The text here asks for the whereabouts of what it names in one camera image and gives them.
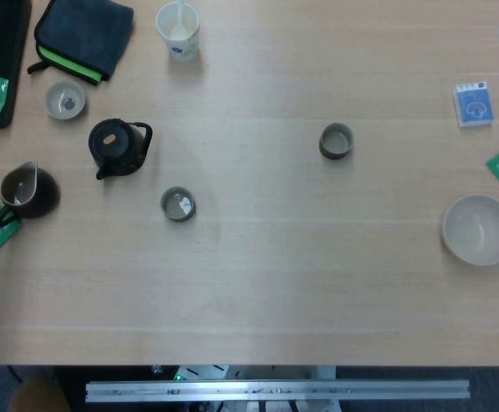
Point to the black teapot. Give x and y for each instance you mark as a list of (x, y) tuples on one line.
[(111, 146)]

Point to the small dark teacup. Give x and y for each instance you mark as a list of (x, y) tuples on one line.
[(178, 205)]

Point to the empty dark teacup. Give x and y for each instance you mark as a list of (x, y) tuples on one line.
[(336, 141)]

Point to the white paper cup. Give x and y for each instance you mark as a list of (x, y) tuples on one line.
[(184, 47)]

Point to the white plastic spoon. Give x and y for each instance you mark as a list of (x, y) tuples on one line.
[(181, 17)]

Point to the brown pouring pitcher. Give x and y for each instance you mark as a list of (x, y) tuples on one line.
[(38, 201)]

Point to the small beige tea bowl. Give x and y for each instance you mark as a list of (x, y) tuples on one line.
[(65, 101)]

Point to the large beige bowl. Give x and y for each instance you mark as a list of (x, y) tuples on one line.
[(478, 229)]

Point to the dark grey folded towel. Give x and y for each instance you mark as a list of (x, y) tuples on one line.
[(86, 30)]

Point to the blue white card box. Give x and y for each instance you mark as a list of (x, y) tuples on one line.
[(473, 105)]

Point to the brown orange stool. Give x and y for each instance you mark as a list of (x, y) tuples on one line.
[(38, 395)]

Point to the black tray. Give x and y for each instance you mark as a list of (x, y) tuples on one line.
[(10, 51)]

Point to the aluminium profile rail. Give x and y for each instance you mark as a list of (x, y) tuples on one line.
[(275, 390)]

